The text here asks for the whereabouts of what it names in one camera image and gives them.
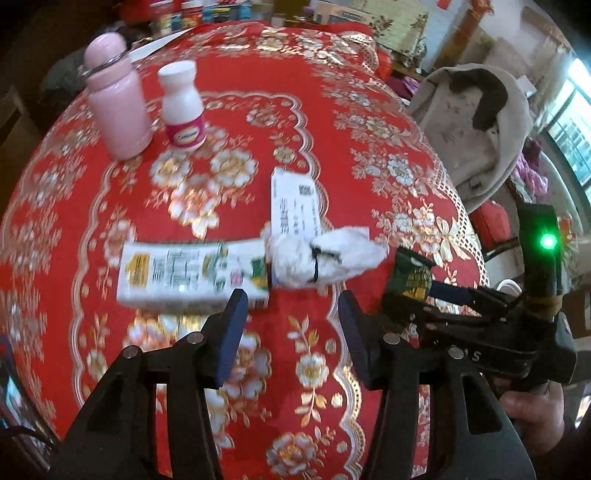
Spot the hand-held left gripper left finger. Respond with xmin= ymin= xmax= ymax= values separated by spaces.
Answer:
xmin=48 ymin=287 xmax=250 ymax=480

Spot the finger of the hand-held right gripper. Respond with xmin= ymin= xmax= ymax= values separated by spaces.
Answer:
xmin=381 ymin=294 xmax=486 ymax=334
xmin=427 ymin=281 xmax=523 ymax=311

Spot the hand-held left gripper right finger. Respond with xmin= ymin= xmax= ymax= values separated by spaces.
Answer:
xmin=338 ymin=291 xmax=539 ymax=480

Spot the green snack packet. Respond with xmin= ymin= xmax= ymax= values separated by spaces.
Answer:
xmin=385 ymin=247 xmax=437 ymax=303

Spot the white printed milk carton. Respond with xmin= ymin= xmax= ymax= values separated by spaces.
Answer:
xmin=115 ymin=240 xmax=273 ymax=315

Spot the white tissue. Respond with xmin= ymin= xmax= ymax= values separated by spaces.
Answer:
xmin=263 ymin=224 xmax=389 ymax=289

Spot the person's right hand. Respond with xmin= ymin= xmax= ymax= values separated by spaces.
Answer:
xmin=501 ymin=383 xmax=566 ymax=455

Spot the red cushion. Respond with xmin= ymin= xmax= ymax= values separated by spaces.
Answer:
xmin=471 ymin=200 xmax=513 ymax=250

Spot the small white printed box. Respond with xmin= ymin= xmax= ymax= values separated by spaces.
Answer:
xmin=269 ymin=167 xmax=324 ymax=241

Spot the cream fleece coat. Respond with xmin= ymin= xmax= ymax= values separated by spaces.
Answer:
xmin=409 ymin=66 xmax=534 ymax=213

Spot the red floral tablecloth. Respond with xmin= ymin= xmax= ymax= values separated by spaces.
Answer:
xmin=0 ymin=21 xmax=490 ymax=480

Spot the white pill bottle pink label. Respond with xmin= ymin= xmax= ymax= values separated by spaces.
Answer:
xmin=157 ymin=60 xmax=207 ymax=151

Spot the pink insulated bottle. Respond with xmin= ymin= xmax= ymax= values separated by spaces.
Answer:
xmin=78 ymin=33 xmax=154 ymax=161

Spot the cream floral cloth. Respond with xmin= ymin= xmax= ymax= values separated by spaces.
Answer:
xmin=374 ymin=4 xmax=430 ymax=58

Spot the cardboard box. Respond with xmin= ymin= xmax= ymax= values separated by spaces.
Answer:
xmin=309 ymin=0 xmax=370 ymax=24

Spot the white paper sheet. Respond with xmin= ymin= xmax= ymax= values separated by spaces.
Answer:
xmin=127 ymin=25 xmax=199 ymax=63

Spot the dark cloth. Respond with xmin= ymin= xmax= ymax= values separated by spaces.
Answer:
xmin=39 ymin=46 xmax=93 ymax=93

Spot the red lidded jar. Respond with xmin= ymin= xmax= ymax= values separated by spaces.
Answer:
xmin=148 ymin=0 xmax=174 ymax=35
xmin=180 ymin=0 xmax=204 ymax=26

